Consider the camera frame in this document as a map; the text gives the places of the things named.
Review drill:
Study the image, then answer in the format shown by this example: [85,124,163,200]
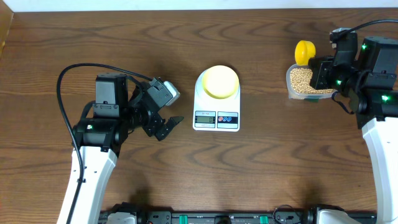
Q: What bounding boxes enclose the yellow measuring scoop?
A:
[295,40,316,66]

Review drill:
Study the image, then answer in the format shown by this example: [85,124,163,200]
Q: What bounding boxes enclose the white digital kitchen scale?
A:
[192,70,241,132]

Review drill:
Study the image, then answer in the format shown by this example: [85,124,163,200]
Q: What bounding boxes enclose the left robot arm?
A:
[57,73,183,223]

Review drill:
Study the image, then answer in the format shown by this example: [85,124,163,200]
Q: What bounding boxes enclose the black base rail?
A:
[97,202,385,224]

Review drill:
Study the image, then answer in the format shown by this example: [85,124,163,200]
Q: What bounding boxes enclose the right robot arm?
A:
[308,36,397,223]

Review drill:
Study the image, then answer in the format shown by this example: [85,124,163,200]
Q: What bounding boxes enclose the soybeans in container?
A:
[290,68,334,94]

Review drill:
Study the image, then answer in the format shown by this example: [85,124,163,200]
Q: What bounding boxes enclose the pale yellow bowl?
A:
[201,65,239,100]

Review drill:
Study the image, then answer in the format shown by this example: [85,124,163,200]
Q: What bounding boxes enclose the clear plastic container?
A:
[286,64,336,100]

